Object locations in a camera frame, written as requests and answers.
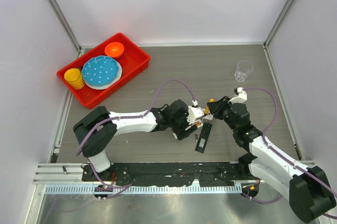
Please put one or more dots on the clear plastic cup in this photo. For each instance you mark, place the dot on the clear plastic cup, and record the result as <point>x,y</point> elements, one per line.
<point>243,70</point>

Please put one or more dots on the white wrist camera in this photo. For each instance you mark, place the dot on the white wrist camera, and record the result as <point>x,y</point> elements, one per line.
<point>240,96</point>
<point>195,116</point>

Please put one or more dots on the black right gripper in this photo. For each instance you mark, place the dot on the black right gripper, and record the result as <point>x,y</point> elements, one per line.
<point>219,108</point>

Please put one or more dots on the grey plate under blue plate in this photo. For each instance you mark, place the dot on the grey plate under blue plate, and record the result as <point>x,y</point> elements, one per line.
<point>108,85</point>

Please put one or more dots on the black remote control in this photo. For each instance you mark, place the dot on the black remote control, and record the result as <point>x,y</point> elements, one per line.
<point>203,138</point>

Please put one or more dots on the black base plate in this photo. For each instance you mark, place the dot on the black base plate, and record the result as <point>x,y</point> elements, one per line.
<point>176,174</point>

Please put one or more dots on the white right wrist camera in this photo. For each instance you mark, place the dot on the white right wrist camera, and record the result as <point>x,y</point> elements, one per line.
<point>240,96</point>

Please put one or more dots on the white remote with orange batteries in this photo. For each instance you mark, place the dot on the white remote with orange batteries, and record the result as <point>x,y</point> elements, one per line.
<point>193,127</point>

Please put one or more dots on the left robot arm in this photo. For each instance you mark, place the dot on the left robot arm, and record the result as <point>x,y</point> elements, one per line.
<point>96,130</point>

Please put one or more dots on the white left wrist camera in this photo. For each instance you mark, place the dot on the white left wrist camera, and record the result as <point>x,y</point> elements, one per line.
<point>195,116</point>

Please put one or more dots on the white remote control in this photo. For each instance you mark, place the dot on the white remote control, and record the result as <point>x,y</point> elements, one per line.
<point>208,117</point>

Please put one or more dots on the red plastic tray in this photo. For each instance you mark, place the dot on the red plastic tray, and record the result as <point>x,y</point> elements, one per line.
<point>133,61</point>

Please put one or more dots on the yellow cup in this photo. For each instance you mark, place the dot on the yellow cup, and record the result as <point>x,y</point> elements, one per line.
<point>74,78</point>

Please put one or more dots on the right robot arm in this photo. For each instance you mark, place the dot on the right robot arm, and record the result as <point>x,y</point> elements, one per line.
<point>306,189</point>

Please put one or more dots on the white slotted cable duct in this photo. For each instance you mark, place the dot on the white slotted cable duct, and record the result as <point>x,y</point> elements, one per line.
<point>98,189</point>

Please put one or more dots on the blue dotted plate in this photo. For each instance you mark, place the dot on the blue dotted plate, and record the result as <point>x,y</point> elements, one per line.
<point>100,70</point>

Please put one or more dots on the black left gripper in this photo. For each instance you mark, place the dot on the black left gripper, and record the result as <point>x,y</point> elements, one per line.
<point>185,128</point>

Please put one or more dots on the orange bowl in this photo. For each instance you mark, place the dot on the orange bowl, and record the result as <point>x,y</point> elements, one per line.
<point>114,49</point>

